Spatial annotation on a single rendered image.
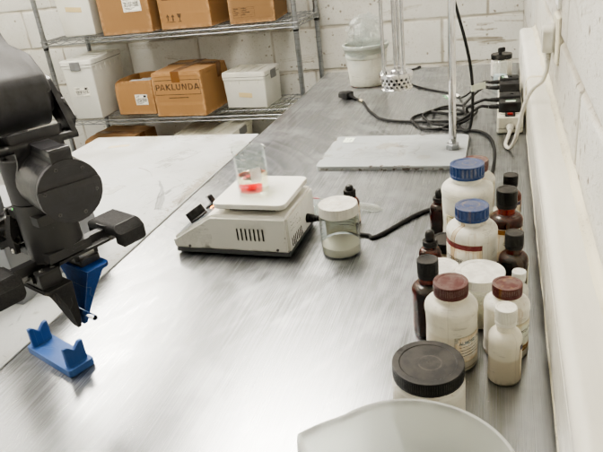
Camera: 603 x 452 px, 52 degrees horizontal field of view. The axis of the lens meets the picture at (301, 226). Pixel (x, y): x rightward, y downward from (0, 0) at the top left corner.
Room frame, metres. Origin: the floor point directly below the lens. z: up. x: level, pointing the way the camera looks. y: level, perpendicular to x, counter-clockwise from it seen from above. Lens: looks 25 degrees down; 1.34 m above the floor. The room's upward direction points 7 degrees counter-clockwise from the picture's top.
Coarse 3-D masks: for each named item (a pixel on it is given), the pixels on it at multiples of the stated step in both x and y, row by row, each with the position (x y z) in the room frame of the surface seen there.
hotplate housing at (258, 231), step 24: (216, 216) 0.88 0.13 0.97; (240, 216) 0.86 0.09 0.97; (264, 216) 0.85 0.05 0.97; (288, 216) 0.84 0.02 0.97; (312, 216) 0.90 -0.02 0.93; (192, 240) 0.89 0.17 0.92; (216, 240) 0.87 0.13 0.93; (240, 240) 0.86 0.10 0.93; (264, 240) 0.84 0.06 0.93; (288, 240) 0.83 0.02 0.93
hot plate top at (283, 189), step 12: (276, 180) 0.94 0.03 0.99; (288, 180) 0.94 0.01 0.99; (300, 180) 0.93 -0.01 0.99; (228, 192) 0.92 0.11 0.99; (276, 192) 0.89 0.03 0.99; (288, 192) 0.89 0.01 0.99; (216, 204) 0.88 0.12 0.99; (228, 204) 0.87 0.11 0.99; (240, 204) 0.86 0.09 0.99; (252, 204) 0.85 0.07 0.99; (264, 204) 0.85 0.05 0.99; (276, 204) 0.84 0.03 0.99; (288, 204) 0.85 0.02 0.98
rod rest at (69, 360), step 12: (36, 336) 0.67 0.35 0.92; (48, 336) 0.68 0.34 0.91; (36, 348) 0.66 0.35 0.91; (48, 348) 0.66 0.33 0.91; (60, 348) 0.65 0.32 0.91; (72, 348) 0.65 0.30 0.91; (84, 348) 0.63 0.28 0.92; (48, 360) 0.63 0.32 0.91; (60, 360) 0.63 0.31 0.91; (72, 360) 0.61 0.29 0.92; (84, 360) 0.62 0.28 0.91; (72, 372) 0.60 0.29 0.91
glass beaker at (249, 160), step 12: (240, 144) 0.93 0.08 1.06; (252, 144) 0.93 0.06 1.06; (240, 156) 0.88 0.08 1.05; (252, 156) 0.88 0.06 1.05; (264, 156) 0.90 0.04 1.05; (240, 168) 0.89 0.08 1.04; (252, 168) 0.88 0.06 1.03; (264, 168) 0.89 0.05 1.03; (240, 180) 0.89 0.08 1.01; (252, 180) 0.88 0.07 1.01; (264, 180) 0.89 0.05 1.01; (240, 192) 0.89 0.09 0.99; (252, 192) 0.88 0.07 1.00; (264, 192) 0.89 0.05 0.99
